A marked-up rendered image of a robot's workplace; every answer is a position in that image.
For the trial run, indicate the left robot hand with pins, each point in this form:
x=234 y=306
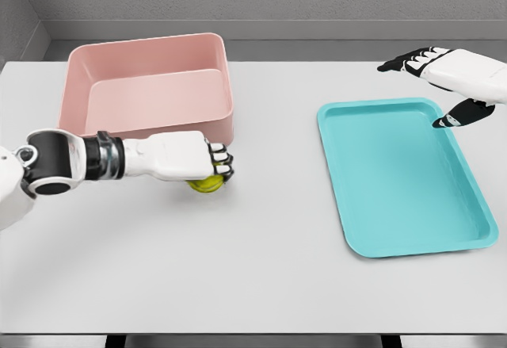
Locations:
x=182 y=156

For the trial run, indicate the yellow-green tennis ball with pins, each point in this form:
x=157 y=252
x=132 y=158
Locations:
x=206 y=184

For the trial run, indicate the blue tray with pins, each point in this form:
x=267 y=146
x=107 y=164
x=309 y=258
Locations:
x=404 y=177

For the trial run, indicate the pink basket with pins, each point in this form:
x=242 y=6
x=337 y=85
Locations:
x=154 y=90

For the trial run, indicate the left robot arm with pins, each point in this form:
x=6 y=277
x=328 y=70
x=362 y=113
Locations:
x=59 y=161

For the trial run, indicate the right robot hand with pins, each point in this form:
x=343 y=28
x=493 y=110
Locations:
x=463 y=71

